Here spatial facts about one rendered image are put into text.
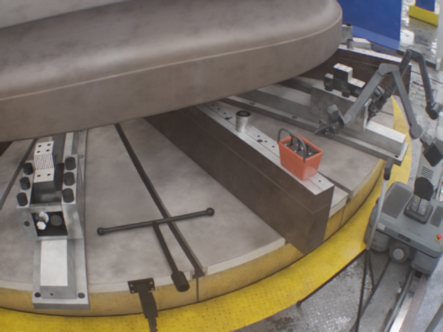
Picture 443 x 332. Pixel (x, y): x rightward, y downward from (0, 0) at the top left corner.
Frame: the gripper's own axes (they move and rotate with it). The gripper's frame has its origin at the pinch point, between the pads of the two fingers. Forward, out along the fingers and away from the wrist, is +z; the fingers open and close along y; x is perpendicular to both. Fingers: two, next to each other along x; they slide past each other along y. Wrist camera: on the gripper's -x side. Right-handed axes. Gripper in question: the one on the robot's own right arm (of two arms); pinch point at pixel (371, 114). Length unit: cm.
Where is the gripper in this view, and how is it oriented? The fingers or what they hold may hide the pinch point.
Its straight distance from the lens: 317.2
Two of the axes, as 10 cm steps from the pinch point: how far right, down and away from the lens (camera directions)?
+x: 6.5, 7.3, -2.0
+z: -3.8, 5.4, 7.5
